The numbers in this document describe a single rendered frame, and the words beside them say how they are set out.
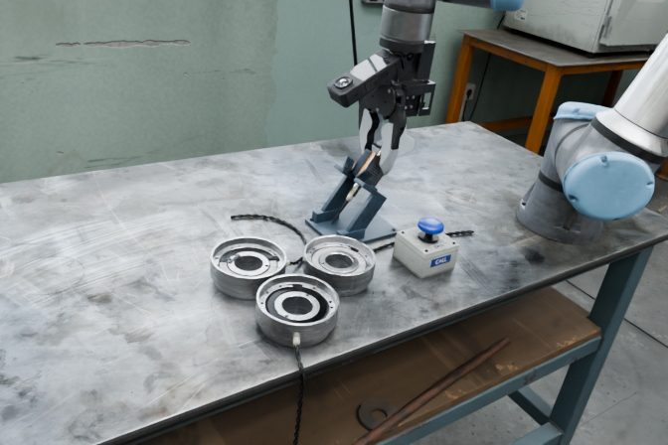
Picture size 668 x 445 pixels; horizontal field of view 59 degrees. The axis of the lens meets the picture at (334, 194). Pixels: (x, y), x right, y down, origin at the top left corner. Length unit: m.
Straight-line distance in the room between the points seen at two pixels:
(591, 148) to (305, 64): 1.85
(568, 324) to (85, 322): 0.96
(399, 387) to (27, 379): 0.61
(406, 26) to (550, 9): 2.19
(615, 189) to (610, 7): 1.99
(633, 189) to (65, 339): 0.78
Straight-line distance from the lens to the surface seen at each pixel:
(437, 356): 1.17
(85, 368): 0.74
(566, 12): 2.99
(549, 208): 1.11
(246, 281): 0.79
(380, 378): 1.09
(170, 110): 2.44
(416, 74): 0.93
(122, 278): 0.86
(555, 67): 2.72
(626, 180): 0.94
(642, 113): 0.94
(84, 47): 2.28
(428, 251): 0.89
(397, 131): 0.90
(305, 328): 0.72
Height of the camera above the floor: 1.30
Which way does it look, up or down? 27 degrees down
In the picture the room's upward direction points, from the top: 7 degrees clockwise
